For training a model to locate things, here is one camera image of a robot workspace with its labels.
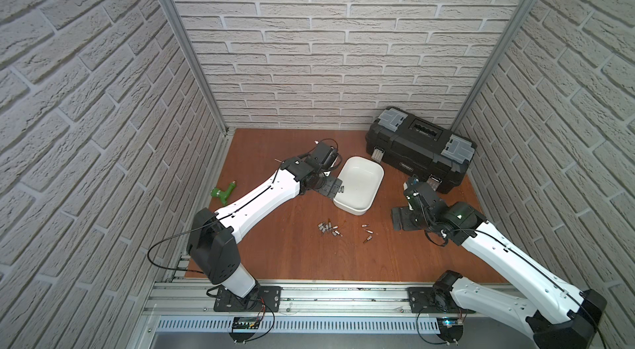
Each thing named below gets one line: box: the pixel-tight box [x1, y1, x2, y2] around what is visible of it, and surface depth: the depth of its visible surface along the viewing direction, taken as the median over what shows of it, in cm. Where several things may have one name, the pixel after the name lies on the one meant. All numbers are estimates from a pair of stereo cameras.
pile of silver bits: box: [317, 218, 344, 238], surface depth 89 cm
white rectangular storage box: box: [333, 155, 386, 216], surface depth 100 cm
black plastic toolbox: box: [365, 105, 478, 195], surface depth 96 cm
